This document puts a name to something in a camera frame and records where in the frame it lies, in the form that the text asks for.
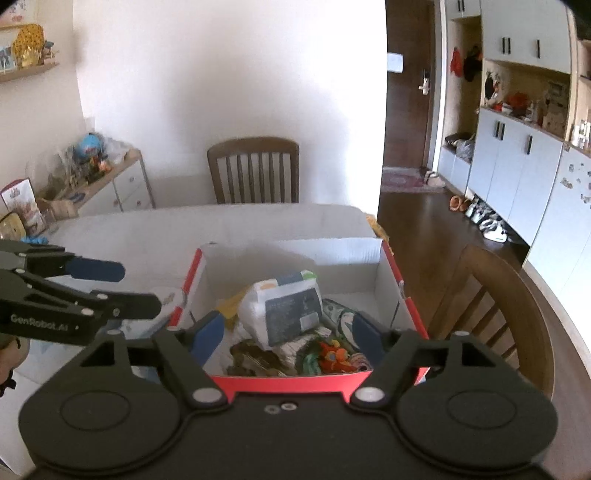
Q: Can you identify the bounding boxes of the red shoe box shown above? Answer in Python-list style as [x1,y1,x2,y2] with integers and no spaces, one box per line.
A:
[168,237,430,398]

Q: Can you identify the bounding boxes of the white wooden sideboard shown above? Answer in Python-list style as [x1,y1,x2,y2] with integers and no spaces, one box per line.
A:
[37,148,155,217]

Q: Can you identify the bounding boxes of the wooden wall shelf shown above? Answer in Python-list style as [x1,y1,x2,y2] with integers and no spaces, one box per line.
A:
[0,62,61,84]

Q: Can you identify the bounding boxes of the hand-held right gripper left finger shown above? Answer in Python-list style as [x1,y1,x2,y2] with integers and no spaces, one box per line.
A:
[76,310,229,407]

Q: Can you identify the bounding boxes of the yellow box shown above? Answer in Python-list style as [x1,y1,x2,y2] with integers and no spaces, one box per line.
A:
[0,212,26,241]

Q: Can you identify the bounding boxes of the red white printed box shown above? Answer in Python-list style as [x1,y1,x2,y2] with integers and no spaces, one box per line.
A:
[0,178,40,232]

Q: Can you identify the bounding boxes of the grey shoes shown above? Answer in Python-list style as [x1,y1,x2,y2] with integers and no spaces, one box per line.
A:
[466,198,497,224]

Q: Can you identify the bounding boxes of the golden ornament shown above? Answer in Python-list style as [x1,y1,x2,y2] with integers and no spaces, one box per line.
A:
[11,24,47,68]

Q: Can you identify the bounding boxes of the blue globe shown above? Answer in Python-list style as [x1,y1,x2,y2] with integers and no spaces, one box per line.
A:
[83,132,105,158]

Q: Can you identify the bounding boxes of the orange plush toy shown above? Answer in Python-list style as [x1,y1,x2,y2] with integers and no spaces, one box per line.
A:
[318,339,358,372]

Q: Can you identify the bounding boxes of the white wipes pack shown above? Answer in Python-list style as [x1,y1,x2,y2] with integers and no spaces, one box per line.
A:
[238,270,324,349]

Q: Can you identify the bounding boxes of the beige snack packet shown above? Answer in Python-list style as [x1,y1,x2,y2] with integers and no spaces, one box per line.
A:
[228,342,287,377]

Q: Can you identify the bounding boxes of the wooden crate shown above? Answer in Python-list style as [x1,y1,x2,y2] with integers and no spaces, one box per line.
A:
[39,196,79,220]

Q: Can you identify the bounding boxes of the patterned doorway rug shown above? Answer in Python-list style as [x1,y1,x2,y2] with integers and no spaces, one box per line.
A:
[381,166,444,195]

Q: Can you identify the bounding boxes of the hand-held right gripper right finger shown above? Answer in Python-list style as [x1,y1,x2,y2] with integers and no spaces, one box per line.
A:
[351,313,506,409]

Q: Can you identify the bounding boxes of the black hat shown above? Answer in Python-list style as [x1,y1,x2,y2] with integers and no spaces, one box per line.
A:
[462,45,483,83]

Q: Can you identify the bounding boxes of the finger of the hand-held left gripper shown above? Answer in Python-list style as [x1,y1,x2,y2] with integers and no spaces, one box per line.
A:
[28,277,162,320]
[0,237,126,283]

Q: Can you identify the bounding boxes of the yellow packet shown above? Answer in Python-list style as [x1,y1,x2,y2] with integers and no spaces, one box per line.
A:
[217,288,252,319]

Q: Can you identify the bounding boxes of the wooden round-back chair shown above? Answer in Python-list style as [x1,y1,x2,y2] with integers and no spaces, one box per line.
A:
[427,244,555,400]

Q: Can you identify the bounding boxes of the white wooden wall cabinet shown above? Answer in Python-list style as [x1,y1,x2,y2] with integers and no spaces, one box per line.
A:
[434,0,591,296]

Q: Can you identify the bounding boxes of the clear plastic bag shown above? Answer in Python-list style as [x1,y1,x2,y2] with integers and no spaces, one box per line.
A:
[104,136,127,164]

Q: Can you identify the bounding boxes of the brown door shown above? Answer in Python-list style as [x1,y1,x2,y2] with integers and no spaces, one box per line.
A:
[383,0,444,169]

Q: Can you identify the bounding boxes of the wooden slat-back chair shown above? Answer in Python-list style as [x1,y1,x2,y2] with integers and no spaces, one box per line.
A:
[207,136,301,205]

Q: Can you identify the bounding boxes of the white shoes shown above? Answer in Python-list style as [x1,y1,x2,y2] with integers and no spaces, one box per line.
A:
[482,219,509,243]

